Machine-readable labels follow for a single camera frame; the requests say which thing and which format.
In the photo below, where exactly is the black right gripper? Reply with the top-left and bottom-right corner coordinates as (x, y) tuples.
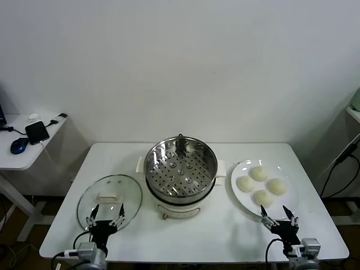
(260, 204), (301, 248)

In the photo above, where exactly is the white charging cable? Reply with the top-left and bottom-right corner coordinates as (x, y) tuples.
(39, 139), (71, 181)

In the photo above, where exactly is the white round plate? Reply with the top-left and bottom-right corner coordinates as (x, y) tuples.
(230, 159), (300, 220)

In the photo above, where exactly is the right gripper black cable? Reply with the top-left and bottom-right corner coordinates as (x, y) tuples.
(265, 238), (282, 270)

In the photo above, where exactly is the black power cable with adapter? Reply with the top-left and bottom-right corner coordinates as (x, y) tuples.
(320, 142), (360, 198)

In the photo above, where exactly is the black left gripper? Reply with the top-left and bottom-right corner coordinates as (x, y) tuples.
(85, 204), (126, 251)

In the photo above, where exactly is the white steamed baozi bun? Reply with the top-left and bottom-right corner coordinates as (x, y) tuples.
(267, 178), (287, 196)
(250, 166), (269, 181)
(253, 190), (275, 208)
(237, 176), (257, 194)

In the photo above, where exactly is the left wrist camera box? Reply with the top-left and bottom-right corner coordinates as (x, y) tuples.
(65, 242), (98, 258)

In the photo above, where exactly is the white shelf board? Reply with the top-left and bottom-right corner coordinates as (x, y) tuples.
(345, 106), (360, 124)

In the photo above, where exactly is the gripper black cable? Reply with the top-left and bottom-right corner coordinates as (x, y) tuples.
(73, 231), (94, 251)
(265, 238), (282, 270)

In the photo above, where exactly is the dark laptop screen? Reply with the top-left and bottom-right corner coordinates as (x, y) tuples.
(0, 84), (8, 127)

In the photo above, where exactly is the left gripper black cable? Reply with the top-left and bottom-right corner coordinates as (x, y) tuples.
(73, 231), (94, 251)

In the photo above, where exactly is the perforated steel steamer basket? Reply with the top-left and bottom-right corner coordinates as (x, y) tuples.
(136, 134), (227, 204)

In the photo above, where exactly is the white side table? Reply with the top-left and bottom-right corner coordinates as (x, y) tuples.
(0, 113), (68, 242)

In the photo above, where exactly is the glass pot lid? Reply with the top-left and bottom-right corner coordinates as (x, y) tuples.
(76, 174), (143, 234)

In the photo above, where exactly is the black smartphone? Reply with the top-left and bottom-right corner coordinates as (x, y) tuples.
(24, 121), (51, 146)

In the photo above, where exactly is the blue computer mouse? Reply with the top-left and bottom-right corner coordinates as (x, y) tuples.
(10, 137), (30, 155)

